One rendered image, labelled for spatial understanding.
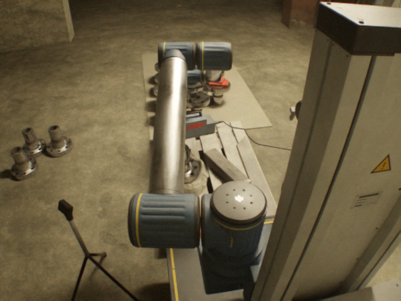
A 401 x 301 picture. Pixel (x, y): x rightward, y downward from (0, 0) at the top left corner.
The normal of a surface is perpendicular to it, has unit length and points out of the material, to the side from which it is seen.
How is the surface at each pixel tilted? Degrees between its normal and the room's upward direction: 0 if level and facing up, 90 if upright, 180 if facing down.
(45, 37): 90
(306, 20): 89
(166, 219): 33
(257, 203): 6
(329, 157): 90
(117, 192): 0
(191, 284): 0
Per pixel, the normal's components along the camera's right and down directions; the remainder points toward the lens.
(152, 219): 0.00, -0.29
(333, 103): -0.99, 0.10
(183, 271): 0.00, -0.77
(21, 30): 0.15, 0.63
